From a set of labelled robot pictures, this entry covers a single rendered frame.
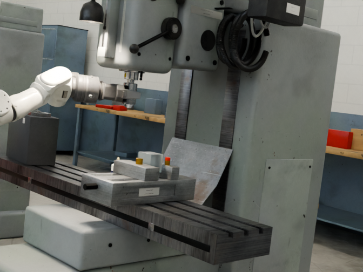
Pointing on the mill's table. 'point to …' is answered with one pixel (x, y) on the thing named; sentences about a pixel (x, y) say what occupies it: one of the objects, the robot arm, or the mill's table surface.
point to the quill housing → (165, 51)
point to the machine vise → (139, 188)
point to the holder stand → (33, 138)
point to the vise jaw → (136, 170)
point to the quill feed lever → (169, 31)
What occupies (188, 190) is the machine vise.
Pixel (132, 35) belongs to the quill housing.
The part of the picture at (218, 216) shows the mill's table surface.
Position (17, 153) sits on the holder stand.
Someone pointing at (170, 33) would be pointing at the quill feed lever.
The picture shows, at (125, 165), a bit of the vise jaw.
